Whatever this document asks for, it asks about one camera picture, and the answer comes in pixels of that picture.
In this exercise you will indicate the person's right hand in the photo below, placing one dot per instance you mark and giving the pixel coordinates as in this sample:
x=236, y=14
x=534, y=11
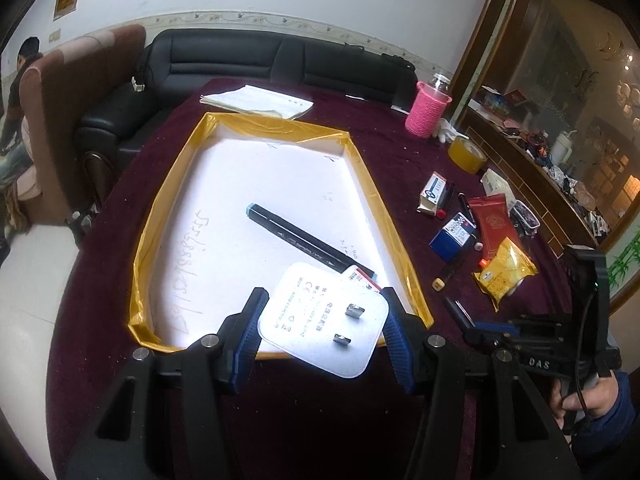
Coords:
x=600, y=387

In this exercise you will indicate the wooden glass cabinet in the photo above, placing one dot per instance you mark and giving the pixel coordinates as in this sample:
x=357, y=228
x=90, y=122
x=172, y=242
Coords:
x=550, y=60

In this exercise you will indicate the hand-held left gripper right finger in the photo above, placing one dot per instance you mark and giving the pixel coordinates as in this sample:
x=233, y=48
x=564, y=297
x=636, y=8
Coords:
x=397, y=340

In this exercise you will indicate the gold wall plaque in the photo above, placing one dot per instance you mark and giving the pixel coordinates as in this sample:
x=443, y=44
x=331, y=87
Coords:
x=66, y=2

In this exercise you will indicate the white foam tray yellow tape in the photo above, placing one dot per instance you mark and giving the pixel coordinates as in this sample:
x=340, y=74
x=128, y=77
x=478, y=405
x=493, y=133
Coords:
x=225, y=185

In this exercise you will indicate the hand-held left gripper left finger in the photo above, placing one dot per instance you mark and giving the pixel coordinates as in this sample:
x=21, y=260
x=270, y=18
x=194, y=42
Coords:
x=247, y=330

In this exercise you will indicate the bottle in pink knitted sleeve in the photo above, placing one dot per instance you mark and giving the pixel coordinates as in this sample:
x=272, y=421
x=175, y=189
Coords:
x=425, y=110

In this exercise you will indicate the blue and white box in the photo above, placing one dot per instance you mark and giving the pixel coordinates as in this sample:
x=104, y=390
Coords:
x=434, y=192

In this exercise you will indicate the yellow tape roll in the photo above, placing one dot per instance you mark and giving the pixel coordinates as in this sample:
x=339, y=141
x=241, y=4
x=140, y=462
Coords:
x=467, y=155

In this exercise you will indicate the short black marker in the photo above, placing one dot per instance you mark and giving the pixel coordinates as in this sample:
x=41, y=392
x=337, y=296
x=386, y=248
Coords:
x=457, y=312

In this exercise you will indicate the dark small pouch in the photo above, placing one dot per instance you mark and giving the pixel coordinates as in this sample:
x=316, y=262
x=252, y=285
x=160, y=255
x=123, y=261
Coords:
x=524, y=217

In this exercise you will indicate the brown pink armchair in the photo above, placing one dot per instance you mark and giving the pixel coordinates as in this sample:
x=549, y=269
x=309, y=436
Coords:
x=65, y=110

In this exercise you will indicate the white charger adapter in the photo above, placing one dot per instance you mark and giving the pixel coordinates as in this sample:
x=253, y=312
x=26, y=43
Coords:
x=310, y=310

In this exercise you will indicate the stack of white papers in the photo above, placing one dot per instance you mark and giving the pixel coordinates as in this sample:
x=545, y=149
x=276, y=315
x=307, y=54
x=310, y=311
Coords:
x=255, y=100

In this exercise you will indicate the red packet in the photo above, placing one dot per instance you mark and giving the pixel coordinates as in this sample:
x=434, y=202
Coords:
x=495, y=225

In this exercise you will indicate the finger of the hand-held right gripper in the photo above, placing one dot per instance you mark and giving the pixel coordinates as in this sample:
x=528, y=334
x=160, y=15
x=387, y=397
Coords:
x=487, y=334

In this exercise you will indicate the small white red label box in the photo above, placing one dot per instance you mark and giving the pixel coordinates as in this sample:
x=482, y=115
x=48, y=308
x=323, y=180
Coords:
x=362, y=276

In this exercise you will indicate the dark floor clutter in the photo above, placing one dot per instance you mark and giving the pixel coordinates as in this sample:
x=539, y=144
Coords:
x=80, y=220

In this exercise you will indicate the small black pen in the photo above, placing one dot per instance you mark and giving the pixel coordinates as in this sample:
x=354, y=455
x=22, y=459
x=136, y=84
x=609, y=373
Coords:
x=466, y=207

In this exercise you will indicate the yellow snack packet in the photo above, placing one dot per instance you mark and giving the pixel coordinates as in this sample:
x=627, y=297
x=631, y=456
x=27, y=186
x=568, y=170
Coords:
x=505, y=272

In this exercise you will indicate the black marker pen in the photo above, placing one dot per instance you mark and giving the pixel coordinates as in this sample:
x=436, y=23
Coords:
x=290, y=235

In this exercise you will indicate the black leather sofa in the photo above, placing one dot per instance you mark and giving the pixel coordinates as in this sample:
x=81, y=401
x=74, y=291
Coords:
x=225, y=60

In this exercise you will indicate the black pen wooden end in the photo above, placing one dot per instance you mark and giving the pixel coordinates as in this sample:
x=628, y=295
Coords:
x=452, y=270

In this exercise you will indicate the white jug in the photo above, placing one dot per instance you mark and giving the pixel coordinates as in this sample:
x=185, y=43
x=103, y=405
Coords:
x=561, y=146

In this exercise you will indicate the black lighter red base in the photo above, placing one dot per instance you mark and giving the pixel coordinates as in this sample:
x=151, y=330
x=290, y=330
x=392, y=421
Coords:
x=446, y=200

